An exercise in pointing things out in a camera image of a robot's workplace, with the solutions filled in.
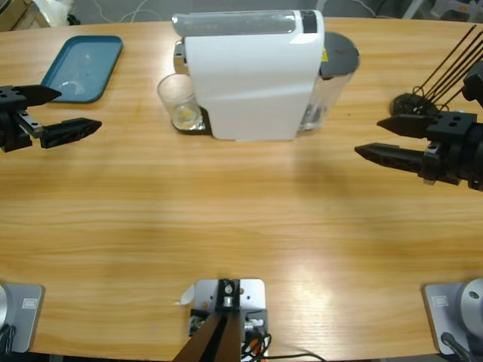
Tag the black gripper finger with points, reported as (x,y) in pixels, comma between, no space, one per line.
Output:
(403,158)
(71,130)
(34,95)
(422,125)

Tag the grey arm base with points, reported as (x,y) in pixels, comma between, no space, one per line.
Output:
(437,320)
(30,320)

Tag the teal plastic tray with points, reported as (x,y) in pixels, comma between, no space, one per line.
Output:
(83,56)

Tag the dark brown post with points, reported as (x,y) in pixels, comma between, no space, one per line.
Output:
(211,339)

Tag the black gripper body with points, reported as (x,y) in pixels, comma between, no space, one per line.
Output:
(464,158)
(15,128)

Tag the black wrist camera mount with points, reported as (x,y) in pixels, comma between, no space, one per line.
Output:
(475,83)

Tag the white capsule coffee machine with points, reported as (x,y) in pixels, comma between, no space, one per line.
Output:
(249,83)

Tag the clear glass cup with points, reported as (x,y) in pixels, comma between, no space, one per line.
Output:
(181,102)

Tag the black connector box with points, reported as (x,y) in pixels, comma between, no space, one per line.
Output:
(260,315)

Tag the white tape tag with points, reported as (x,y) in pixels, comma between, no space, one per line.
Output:
(187,296)

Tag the white metal mount plate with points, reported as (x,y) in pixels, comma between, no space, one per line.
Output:
(253,298)

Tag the white plastic stool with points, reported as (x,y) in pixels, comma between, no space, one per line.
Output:
(445,9)

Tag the brown cardboard box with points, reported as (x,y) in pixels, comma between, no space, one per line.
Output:
(15,15)

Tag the black post bracket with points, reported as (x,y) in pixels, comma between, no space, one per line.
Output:
(222,301)

